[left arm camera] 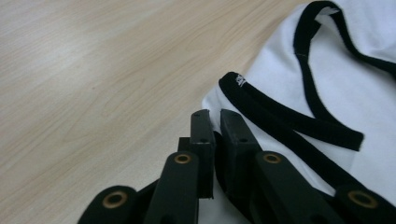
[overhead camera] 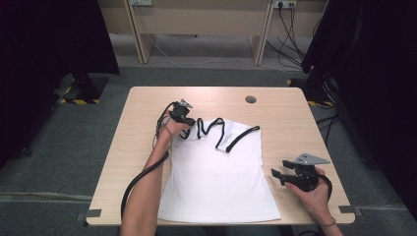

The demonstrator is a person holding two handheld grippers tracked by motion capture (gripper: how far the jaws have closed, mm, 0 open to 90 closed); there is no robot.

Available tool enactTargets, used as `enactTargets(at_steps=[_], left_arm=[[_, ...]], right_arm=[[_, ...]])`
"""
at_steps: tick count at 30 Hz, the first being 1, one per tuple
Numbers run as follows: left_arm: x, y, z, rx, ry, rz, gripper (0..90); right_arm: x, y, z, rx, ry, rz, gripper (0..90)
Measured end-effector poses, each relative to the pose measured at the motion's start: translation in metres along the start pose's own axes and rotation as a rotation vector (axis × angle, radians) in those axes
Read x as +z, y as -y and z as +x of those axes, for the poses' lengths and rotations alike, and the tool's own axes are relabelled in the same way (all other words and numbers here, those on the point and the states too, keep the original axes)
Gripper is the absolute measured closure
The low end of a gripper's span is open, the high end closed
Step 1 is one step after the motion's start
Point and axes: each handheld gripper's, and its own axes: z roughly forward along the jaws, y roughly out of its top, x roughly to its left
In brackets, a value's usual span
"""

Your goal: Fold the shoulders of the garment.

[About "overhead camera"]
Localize thin wrist band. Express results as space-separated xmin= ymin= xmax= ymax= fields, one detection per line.
xmin=318 ymin=216 xmax=337 ymax=229

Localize black stand base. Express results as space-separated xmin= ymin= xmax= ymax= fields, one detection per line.
xmin=63 ymin=73 xmax=109 ymax=102

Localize yellow black hazard tape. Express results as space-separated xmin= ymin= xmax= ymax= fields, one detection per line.
xmin=286 ymin=78 xmax=335 ymax=108
xmin=58 ymin=85 xmax=101 ymax=106

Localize black curtain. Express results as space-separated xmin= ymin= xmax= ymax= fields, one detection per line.
xmin=300 ymin=0 xmax=417 ymax=221
xmin=0 ymin=0 xmax=121 ymax=169

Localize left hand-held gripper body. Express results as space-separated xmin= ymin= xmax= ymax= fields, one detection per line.
xmin=170 ymin=98 xmax=194 ymax=122

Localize person's dark trousers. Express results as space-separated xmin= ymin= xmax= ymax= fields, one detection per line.
xmin=155 ymin=225 xmax=296 ymax=236

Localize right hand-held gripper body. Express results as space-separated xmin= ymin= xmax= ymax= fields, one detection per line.
xmin=288 ymin=152 xmax=330 ymax=193

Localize white tank top black trim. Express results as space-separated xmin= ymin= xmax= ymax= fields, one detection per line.
xmin=156 ymin=117 xmax=282 ymax=224

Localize beige desk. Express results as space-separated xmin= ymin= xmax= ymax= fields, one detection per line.
xmin=122 ymin=0 xmax=275 ymax=66

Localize person's right hand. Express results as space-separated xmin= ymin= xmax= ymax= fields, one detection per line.
xmin=284 ymin=166 xmax=332 ymax=224

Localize grey tape piece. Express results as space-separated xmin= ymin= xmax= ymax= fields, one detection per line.
xmin=77 ymin=208 xmax=102 ymax=222
xmin=338 ymin=205 xmax=364 ymax=216

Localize person's left hand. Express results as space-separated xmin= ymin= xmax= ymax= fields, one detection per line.
xmin=157 ymin=112 xmax=191 ymax=146

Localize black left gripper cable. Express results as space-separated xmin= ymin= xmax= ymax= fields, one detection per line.
xmin=120 ymin=101 xmax=179 ymax=219

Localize white wall socket with plugs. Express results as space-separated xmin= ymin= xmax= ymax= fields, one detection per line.
xmin=273 ymin=0 xmax=298 ymax=10

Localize black floor cables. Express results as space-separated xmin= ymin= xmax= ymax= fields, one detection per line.
xmin=316 ymin=112 xmax=342 ymax=146

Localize white floor cable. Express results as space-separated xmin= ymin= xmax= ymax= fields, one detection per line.
xmin=144 ymin=32 xmax=296 ymax=75

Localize black power cables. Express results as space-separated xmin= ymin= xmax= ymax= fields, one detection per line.
xmin=266 ymin=3 xmax=308 ymax=71

